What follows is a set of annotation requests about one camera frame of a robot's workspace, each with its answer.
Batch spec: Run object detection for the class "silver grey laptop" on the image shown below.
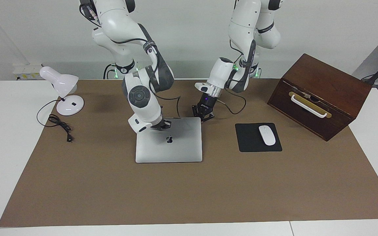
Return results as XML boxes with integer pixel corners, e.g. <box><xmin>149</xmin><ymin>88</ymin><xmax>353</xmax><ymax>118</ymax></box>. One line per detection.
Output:
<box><xmin>135</xmin><ymin>117</ymin><xmax>203</xmax><ymax>164</ymax></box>

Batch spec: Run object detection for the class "black mouse pad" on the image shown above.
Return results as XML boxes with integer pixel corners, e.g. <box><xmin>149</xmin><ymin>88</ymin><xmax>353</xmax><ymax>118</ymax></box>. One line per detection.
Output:
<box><xmin>235</xmin><ymin>123</ymin><xmax>283</xmax><ymax>152</ymax></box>

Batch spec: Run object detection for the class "white computer mouse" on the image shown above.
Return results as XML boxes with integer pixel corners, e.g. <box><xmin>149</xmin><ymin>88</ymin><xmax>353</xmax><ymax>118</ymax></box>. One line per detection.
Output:
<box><xmin>259</xmin><ymin>125</ymin><xmax>276</xmax><ymax>146</ymax></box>

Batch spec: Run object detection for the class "brown table mat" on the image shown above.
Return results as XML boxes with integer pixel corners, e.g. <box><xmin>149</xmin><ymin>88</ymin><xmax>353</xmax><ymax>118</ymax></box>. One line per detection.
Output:
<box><xmin>0</xmin><ymin>79</ymin><xmax>378</xmax><ymax>227</ymax></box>

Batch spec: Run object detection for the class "white desk lamp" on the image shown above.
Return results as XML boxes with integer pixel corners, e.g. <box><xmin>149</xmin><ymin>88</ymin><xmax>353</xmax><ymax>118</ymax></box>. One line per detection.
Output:
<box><xmin>39</xmin><ymin>66</ymin><xmax>85</xmax><ymax>116</ymax></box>

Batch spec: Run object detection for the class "dark brown wooden box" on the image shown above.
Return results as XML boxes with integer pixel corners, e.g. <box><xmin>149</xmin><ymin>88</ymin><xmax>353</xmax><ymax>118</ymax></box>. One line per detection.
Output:
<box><xmin>267</xmin><ymin>53</ymin><xmax>372</xmax><ymax>142</ymax></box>

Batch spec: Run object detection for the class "white yellow power strip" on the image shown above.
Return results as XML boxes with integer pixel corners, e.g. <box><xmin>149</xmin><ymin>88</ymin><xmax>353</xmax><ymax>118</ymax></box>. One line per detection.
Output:
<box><xmin>13</xmin><ymin>64</ymin><xmax>42</xmax><ymax>81</ymax></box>

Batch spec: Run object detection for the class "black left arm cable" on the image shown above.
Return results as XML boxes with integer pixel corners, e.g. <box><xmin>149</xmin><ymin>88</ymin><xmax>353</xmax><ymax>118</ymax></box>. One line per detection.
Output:
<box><xmin>215</xmin><ymin>39</ymin><xmax>258</xmax><ymax>115</ymax></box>

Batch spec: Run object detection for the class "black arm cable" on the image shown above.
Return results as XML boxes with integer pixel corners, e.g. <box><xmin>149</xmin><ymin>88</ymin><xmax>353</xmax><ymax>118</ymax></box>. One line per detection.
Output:
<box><xmin>215</xmin><ymin>39</ymin><xmax>258</xmax><ymax>115</ymax></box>
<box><xmin>81</xmin><ymin>3</ymin><xmax>181</xmax><ymax>119</ymax></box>

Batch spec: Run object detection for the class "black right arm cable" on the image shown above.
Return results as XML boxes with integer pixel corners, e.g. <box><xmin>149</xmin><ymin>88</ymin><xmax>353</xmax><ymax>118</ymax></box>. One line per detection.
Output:
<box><xmin>81</xmin><ymin>3</ymin><xmax>181</xmax><ymax>119</ymax></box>

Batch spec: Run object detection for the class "black base cable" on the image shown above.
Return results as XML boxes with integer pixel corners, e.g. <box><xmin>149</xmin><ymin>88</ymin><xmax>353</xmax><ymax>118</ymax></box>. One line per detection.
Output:
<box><xmin>103</xmin><ymin>63</ymin><xmax>116</xmax><ymax>79</ymax></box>

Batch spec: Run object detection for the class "white box handle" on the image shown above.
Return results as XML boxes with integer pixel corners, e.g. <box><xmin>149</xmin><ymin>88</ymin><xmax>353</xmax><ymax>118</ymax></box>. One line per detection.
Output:
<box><xmin>290</xmin><ymin>94</ymin><xmax>328</xmax><ymax>118</ymax></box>

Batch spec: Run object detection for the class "black lamp power cable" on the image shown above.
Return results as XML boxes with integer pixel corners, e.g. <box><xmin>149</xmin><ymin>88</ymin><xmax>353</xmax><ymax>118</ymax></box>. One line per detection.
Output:
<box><xmin>37</xmin><ymin>98</ymin><xmax>74</xmax><ymax>143</ymax></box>

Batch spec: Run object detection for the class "gold handle plate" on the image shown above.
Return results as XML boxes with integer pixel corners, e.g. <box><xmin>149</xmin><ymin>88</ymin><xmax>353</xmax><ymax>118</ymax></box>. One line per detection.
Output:
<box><xmin>288</xmin><ymin>91</ymin><xmax>332</xmax><ymax>119</ymax></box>

